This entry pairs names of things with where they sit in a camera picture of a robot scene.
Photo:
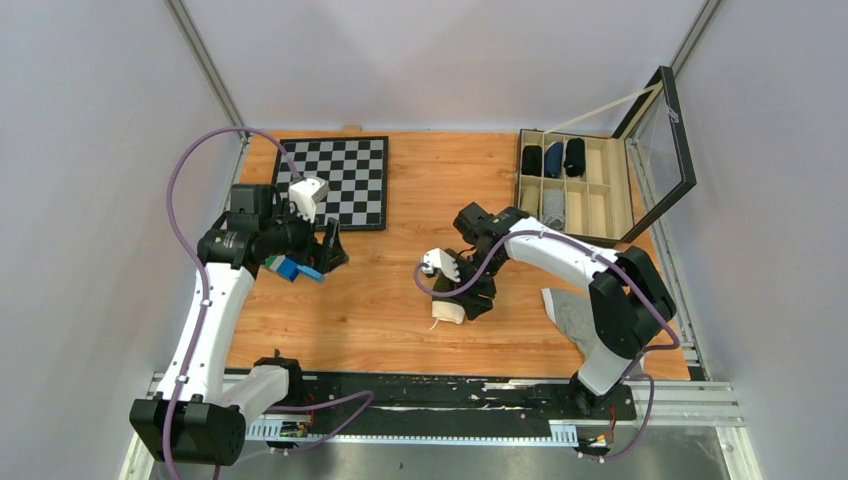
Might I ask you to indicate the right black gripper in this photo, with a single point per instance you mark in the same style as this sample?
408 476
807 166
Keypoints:
478 299

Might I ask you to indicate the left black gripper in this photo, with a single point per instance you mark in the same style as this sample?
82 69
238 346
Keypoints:
334 254

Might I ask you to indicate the green underwear white waistband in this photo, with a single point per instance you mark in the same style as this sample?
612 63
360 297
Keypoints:
446 311

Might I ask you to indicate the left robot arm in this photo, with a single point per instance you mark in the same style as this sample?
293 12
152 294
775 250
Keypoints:
192 418

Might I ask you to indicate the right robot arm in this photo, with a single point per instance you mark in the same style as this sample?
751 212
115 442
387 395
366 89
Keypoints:
628 303

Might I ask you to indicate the beige rolled underwear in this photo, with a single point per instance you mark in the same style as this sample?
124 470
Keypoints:
529 200

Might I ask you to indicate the grey rolled underwear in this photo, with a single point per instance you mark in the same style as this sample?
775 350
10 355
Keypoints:
553 209

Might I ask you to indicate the navy rolled underwear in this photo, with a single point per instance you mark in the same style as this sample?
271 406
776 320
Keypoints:
553 159

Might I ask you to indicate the black rolled underwear tall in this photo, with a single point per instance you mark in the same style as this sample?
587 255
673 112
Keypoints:
574 162

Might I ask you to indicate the blue white block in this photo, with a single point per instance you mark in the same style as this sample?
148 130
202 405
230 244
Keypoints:
290 270

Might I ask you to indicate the black white chessboard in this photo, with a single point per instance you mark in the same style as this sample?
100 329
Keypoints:
356 169

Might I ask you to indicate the black compartment storage box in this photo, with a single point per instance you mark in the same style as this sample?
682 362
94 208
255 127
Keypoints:
634 174

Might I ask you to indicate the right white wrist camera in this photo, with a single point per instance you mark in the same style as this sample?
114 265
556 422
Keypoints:
438 262

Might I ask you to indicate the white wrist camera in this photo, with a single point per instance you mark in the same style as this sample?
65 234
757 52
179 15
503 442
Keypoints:
438 262
307 194

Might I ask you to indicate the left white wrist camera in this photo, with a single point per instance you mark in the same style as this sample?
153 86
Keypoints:
307 194

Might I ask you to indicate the left aluminium frame post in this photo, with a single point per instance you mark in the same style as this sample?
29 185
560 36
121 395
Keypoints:
194 41

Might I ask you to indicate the aluminium frame post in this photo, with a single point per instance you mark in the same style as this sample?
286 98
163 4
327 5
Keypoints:
194 41
699 26

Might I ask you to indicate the right aluminium frame post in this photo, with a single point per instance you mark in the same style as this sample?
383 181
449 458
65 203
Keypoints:
699 26

